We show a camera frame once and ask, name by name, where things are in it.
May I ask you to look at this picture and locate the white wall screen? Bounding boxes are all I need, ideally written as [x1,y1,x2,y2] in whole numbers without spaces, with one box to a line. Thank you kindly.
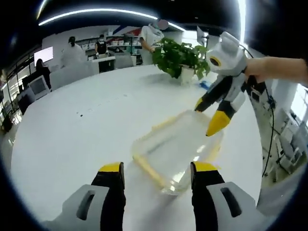
[33,46,54,64]

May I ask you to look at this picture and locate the white counter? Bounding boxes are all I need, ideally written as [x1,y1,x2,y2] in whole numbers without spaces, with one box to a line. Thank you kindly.
[88,55,116,73]

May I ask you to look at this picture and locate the person's right hand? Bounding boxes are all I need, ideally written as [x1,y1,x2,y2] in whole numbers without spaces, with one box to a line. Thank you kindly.
[243,57,268,84]

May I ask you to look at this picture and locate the clear plastic buckle container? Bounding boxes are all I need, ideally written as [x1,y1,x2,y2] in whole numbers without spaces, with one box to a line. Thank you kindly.
[131,110,224,197]

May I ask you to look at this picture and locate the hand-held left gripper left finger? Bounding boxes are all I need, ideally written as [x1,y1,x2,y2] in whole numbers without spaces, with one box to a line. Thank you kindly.
[54,161,127,231]

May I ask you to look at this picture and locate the blue wipes packet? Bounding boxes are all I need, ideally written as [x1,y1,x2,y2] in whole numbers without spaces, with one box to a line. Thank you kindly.
[198,80,212,91]

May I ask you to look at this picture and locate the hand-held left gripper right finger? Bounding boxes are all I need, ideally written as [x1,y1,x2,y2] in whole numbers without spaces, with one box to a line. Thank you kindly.
[190,161,265,231]

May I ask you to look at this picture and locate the flat monitor on stand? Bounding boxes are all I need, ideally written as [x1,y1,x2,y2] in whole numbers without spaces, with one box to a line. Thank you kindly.
[196,25,209,48]

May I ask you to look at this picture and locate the white partition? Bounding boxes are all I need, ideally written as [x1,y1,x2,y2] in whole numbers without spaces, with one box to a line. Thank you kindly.
[49,64,100,91]

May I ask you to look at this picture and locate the wall shelves with boxes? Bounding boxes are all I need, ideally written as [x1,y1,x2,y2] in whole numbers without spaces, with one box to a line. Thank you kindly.
[77,30,145,58]

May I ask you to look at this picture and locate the clear container with yellow clips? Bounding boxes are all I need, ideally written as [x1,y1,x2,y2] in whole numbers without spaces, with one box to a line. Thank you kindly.
[131,109,225,193]

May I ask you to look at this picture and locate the long ceiling light strip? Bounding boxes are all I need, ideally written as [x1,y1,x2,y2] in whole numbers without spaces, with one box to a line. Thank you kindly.
[38,11,186,31]

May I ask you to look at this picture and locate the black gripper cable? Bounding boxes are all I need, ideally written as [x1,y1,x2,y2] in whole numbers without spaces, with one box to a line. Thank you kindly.
[237,43,277,179]

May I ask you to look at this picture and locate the grey desktop monitor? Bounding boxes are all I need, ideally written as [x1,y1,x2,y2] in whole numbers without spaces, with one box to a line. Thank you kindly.
[27,74,52,97]

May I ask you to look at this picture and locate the green potted plant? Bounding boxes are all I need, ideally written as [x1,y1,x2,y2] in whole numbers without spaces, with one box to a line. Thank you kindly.
[151,37,211,85]

